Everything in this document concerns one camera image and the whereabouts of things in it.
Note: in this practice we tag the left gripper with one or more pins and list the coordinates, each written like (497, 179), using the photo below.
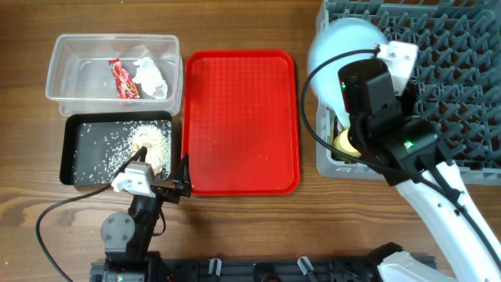
(173, 194)

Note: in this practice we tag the rice and food scraps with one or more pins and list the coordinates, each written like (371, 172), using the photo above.
(150, 145)

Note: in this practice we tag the red snack wrapper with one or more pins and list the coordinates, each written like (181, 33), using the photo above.
(125, 86)

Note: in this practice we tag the white tissue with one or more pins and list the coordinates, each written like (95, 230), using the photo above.
(150, 78)

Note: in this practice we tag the yellow plastic cup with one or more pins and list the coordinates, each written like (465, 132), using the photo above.
(342, 143)

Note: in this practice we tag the light blue plate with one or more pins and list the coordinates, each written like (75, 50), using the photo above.
(341, 36)

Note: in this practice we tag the green bowl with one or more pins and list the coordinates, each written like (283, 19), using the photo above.
(343, 121)

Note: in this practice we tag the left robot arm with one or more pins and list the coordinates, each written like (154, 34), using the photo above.
(127, 235)

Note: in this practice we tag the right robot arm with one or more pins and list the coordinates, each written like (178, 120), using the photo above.
(408, 152)

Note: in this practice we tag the black food waste tray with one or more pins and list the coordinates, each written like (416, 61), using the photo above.
(69, 139)

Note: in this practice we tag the clear plastic waste bin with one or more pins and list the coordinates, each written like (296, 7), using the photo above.
(81, 80)

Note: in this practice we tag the grey dishwasher rack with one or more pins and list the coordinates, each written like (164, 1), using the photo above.
(456, 74)

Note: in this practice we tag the red serving tray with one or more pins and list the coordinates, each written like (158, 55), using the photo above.
(240, 123)

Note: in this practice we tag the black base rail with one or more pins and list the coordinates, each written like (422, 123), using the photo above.
(335, 269)

